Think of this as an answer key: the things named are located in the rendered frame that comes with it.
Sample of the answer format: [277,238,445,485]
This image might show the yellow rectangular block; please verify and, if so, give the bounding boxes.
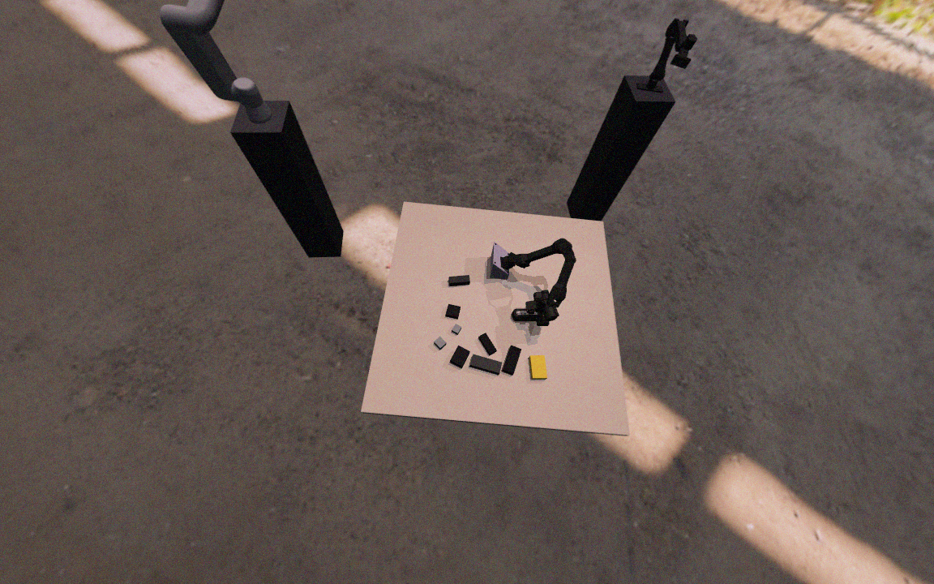
[529,355,547,380]

